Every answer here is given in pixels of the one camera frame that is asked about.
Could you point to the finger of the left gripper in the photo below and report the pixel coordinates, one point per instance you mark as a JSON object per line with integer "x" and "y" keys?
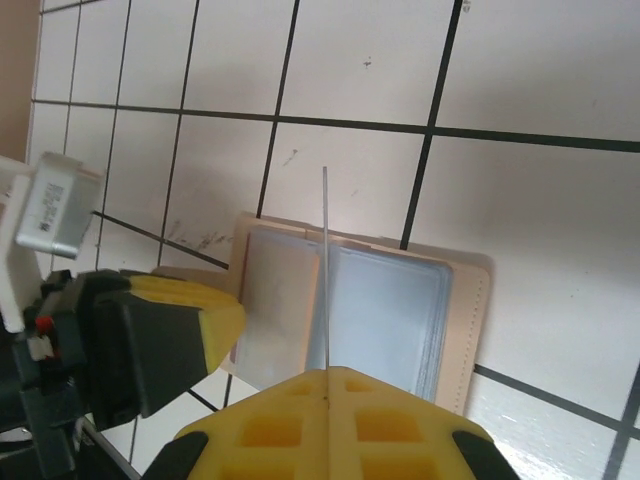
{"x": 150, "y": 355}
{"x": 165, "y": 287}

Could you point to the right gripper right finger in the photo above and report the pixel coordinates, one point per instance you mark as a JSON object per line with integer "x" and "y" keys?
{"x": 430, "y": 450}

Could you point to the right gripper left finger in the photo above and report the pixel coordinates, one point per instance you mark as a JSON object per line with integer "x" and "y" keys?
{"x": 225, "y": 450}

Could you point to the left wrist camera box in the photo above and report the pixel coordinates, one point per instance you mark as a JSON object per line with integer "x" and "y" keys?
{"x": 55, "y": 205}

